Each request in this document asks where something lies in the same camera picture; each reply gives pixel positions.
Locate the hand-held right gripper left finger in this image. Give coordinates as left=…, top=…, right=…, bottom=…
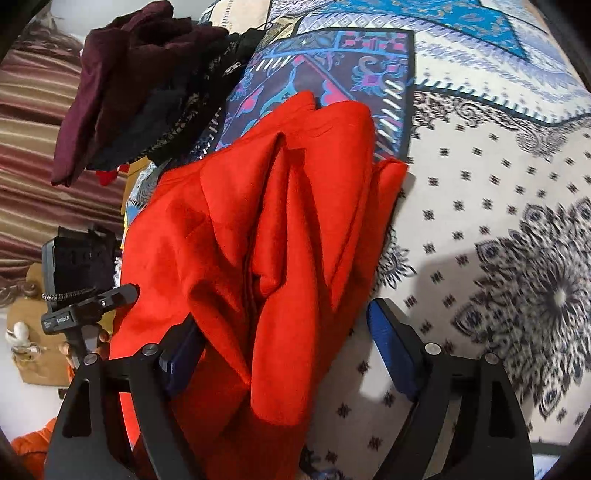
left=44, top=315, right=209, bottom=480

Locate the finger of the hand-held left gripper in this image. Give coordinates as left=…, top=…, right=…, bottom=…
left=98, top=283, right=140, bottom=311

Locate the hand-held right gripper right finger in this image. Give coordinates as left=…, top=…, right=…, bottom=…
left=367, top=298, right=536, bottom=480

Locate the red jacket with white stripes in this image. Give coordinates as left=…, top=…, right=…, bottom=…
left=108, top=90, right=410, bottom=480

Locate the person's left forearm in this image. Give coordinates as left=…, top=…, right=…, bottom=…
left=10, top=364, right=78, bottom=478

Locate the person's left hand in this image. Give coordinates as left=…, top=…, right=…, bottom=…
left=60, top=325, right=112, bottom=366

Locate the small white object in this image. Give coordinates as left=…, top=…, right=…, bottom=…
left=4, top=320, right=32, bottom=354

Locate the brown cardboard piece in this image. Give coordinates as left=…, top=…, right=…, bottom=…
left=6, top=262, right=77, bottom=385

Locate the small red cloth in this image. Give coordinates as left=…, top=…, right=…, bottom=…
left=94, top=162, right=131, bottom=188

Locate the striped brown curtain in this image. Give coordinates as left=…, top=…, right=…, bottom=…
left=0, top=21, right=129, bottom=280

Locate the black cloth pile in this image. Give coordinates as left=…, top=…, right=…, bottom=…
left=87, top=25, right=274, bottom=171

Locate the patterned blue and cream bedsheet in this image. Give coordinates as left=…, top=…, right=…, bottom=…
left=121, top=0, right=591, bottom=480

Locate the maroon cloth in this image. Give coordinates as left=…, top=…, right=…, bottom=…
left=50, top=0, right=228, bottom=188

